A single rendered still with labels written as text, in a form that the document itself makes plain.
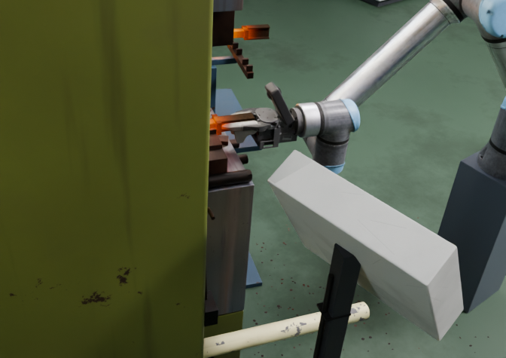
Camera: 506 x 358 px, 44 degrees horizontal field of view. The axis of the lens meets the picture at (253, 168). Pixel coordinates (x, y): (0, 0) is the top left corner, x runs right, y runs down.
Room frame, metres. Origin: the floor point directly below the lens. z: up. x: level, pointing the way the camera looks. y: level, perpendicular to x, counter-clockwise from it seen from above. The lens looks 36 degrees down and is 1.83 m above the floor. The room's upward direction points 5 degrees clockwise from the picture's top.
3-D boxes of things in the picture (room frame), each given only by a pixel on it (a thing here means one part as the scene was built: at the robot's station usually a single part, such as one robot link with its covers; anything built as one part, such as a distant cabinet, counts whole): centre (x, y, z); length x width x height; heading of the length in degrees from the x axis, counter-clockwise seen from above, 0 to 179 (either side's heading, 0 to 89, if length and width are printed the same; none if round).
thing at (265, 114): (1.41, -0.05, 0.97); 0.12 x 0.08 x 0.09; 112
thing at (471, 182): (1.86, -0.89, 0.30); 0.22 x 0.22 x 0.60; 41
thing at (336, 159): (1.48, -0.21, 0.86); 0.12 x 0.09 x 0.12; 17
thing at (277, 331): (1.03, -0.11, 0.62); 0.44 x 0.05 x 0.05; 112
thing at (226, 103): (1.89, 0.18, 0.67); 0.40 x 0.30 x 0.02; 20
